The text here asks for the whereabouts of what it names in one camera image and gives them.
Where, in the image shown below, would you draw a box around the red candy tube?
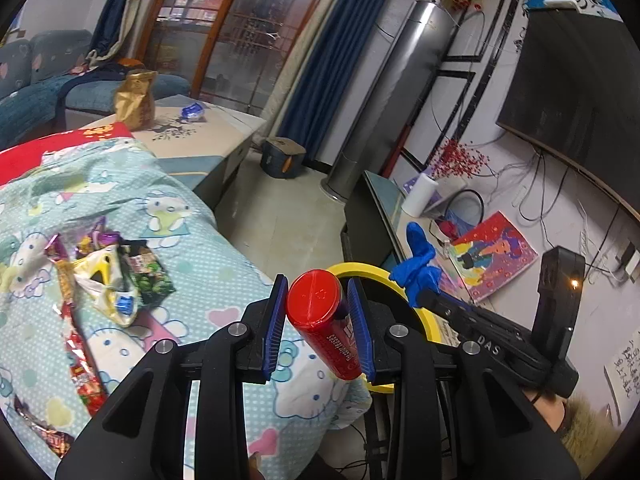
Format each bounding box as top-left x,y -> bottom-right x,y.
286,269 -> 363,382

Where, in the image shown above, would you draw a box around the silver tower air conditioner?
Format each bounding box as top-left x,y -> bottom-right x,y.
320,0 -> 458,206

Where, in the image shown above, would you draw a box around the grey orange floor box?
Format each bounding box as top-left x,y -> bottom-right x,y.
261,136 -> 307,180

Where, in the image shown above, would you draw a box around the white handwritten note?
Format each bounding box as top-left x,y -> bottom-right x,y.
605,330 -> 640,426

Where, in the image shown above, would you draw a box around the blue curtain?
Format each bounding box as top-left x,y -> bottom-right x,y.
92,0 -> 146,56
277,0 -> 406,158

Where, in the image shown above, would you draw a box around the dark clothes pile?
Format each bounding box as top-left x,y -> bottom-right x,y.
70,57 -> 146,81

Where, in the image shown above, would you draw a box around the black wall television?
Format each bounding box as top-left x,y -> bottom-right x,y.
495,7 -> 640,221

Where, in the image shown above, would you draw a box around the person's right forearm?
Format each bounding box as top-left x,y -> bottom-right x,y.
537,385 -> 626,466

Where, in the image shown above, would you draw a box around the wooden framed glass door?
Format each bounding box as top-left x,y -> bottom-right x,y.
132,0 -> 346,116

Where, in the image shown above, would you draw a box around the beige coffee table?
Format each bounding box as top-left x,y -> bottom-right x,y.
80,94 -> 267,211

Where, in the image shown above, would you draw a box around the dark television cabinet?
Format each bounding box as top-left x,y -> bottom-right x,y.
341,170 -> 501,321

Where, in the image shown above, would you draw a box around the blue rubber glove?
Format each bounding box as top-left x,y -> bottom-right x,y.
390,221 -> 443,308

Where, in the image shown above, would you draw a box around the black green snack packet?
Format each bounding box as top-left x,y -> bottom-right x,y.
120,240 -> 177,308

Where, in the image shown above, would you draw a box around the beige curtain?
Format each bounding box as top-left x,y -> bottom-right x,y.
260,0 -> 351,131
102,0 -> 173,61

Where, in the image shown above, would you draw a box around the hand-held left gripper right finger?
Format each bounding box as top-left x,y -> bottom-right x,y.
346,277 -> 583,480

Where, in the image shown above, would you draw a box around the black round hoop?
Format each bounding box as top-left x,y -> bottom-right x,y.
447,190 -> 485,226

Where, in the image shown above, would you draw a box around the red snack wrapper strip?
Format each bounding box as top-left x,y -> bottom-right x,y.
44,234 -> 110,417

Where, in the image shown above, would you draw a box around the blue patterned sofa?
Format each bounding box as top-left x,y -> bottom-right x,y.
0,29 -> 191,151

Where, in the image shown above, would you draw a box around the white paper towel roll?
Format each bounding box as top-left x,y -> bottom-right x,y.
401,171 -> 441,218

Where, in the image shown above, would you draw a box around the red berry branches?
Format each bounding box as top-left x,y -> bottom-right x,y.
431,138 -> 488,181

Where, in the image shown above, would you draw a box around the red blanket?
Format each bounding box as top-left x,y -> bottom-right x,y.
0,122 -> 136,186

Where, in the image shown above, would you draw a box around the yellow rimmed trash bin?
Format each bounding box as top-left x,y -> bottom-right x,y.
327,261 -> 443,393

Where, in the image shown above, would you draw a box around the white yellow snack packet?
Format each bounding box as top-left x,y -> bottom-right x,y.
75,245 -> 138,328

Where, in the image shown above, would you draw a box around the colourful figure painting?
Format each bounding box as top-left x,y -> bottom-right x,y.
446,211 -> 540,303

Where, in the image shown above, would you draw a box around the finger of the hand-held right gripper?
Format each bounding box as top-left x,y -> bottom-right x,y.
416,290 -> 456,328

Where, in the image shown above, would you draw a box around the gold paper bag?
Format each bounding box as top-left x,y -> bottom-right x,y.
114,69 -> 158,131

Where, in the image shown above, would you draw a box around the light blue cartoon cat blanket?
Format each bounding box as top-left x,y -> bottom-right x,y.
0,137 -> 373,480

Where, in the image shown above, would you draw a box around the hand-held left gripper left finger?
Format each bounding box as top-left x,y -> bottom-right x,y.
54,274 -> 291,480

